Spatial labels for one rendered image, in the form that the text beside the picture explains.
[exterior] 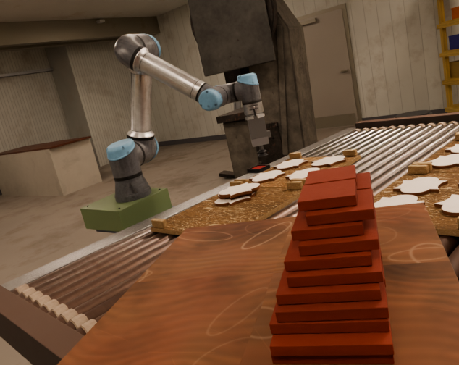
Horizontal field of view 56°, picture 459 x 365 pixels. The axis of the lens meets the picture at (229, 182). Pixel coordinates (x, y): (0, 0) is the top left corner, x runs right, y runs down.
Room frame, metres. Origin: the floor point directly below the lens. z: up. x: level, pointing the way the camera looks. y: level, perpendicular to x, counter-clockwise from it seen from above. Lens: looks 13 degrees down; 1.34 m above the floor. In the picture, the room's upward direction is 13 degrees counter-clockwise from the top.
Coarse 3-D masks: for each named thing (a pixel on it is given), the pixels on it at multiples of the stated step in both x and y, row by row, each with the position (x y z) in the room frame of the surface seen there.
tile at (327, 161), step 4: (332, 156) 1.73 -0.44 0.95; (336, 156) 1.72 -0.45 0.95; (340, 156) 1.70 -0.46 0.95; (344, 156) 1.68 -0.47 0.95; (320, 160) 1.71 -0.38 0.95; (324, 160) 1.70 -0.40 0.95; (328, 160) 1.68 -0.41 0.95; (332, 160) 1.67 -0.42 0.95; (336, 160) 1.65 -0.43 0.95; (340, 160) 1.64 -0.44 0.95; (344, 160) 1.64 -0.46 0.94; (312, 164) 1.67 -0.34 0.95; (316, 164) 1.65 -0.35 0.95; (320, 164) 1.64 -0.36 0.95; (324, 164) 1.63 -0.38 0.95; (328, 164) 1.63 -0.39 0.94; (332, 164) 1.62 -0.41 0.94
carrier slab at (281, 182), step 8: (288, 160) 1.90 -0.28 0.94; (304, 160) 1.83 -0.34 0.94; (312, 160) 1.80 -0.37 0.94; (352, 160) 1.65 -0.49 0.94; (272, 168) 1.81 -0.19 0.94; (296, 168) 1.72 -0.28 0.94; (304, 168) 1.69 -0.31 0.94; (320, 168) 1.63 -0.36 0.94; (328, 168) 1.60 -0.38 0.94; (264, 184) 1.58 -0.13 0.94; (272, 184) 1.55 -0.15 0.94; (280, 184) 1.52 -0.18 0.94
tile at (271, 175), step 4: (268, 172) 1.70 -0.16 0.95; (272, 172) 1.69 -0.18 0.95; (276, 172) 1.67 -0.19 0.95; (280, 172) 1.66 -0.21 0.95; (284, 172) 1.64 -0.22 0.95; (256, 176) 1.68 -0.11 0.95; (260, 176) 1.67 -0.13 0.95; (264, 176) 1.65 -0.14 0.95; (268, 176) 1.64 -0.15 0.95; (272, 176) 1.63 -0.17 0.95; (276, 176) 1.62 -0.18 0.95; (280, 176) 1.64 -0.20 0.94; (252, 180) 1.63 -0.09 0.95; (256, 180) 1.61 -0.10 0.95; (260, 180) 1.60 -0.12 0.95; (264, 180) 1.60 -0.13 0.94; (268, 180) 1.60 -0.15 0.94; (272, 180) 1.60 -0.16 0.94
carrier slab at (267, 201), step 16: (256, 192) 1.49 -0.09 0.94; (272, 192) 1.44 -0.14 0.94; (288, 192) 1.40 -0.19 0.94; (192, 208) 1.47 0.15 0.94; (208, 208) 1.42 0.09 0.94; (224, 208) 1.38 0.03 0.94; (240, 208) 1.34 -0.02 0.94; (256, 208) 1.30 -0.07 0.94; (272, 208) 1.27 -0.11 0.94; (176, 224) 1.32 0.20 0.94; (192, 224) 1.29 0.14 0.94; (208, 224) 1.25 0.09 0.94
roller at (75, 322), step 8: (416, 128) 2.07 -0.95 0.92; (400, 136) 1.96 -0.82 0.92; (384, 144) 1.86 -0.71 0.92; (392, 144) 1.87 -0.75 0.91; (376, 152) 1.77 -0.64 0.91; (360, 160) 1.69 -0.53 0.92; (296, 200) 1.38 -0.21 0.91; (128, 288) 0.95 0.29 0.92; (120, 296) 0.92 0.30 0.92; (104, 304) 0.90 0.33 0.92; (112, 304) 0.90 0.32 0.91; (88, 312) 0.87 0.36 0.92; (96, 312) 0.88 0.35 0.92; (104, 312) 0.88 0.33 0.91; (72, 320) 0.85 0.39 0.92; (80, 320) 0.85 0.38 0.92; (88, 320) 0.86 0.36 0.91; (72, 328) 0.83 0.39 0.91
